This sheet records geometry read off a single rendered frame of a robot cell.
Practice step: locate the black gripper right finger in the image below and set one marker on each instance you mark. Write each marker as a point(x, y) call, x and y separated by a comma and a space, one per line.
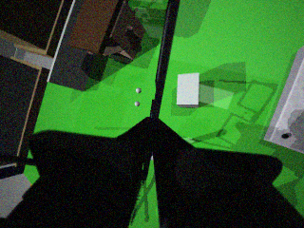
point(179, 166)

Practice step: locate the black glasses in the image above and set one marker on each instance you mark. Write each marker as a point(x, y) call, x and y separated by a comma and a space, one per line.
point(172, 9)

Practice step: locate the white thin panel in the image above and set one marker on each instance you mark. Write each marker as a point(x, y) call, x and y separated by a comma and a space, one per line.
point(71, 66)

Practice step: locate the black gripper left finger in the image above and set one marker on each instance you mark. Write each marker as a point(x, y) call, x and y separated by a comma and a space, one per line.
point(119, 159)

